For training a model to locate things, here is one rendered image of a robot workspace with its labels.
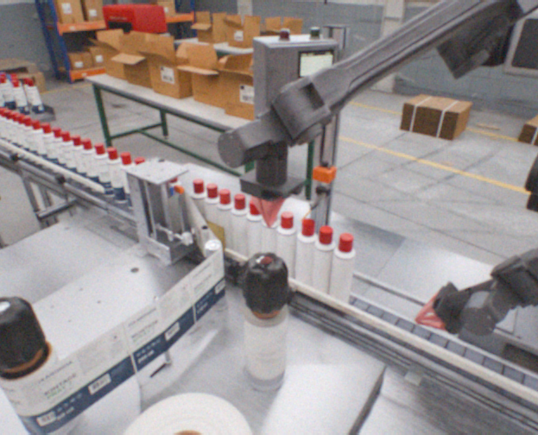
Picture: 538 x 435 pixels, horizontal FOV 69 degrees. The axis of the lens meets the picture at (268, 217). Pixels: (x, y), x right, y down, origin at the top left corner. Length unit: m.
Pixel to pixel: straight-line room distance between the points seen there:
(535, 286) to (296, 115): 0.51
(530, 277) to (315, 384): 0.45
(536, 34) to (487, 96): 5.20
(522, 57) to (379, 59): 0.65
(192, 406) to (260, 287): 0.21
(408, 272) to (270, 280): 0.68
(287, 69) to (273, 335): 0.54
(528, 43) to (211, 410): 1.08
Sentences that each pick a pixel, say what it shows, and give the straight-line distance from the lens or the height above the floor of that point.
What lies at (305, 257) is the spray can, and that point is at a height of 0.99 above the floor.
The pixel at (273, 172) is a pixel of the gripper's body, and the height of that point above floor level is 1.31.
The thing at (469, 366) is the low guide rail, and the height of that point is 0.91.
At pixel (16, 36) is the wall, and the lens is 8.36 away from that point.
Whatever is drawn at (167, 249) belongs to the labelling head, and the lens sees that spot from 1.13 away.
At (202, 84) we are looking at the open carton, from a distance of 3.03.
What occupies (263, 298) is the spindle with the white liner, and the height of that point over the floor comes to 1.13.
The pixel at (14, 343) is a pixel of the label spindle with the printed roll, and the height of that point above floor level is 1.14.
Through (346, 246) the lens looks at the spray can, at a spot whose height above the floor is 1.07.
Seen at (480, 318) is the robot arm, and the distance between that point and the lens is 0.79.
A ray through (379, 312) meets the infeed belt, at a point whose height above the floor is 0.88.
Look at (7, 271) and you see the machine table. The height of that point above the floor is 0.83.
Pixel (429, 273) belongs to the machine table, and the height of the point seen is 0.83.
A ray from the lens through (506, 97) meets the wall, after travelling 6.34.
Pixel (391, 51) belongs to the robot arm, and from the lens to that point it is 0.63.
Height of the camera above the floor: 1.59
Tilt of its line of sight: 32 degrees down
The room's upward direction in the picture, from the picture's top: straight up
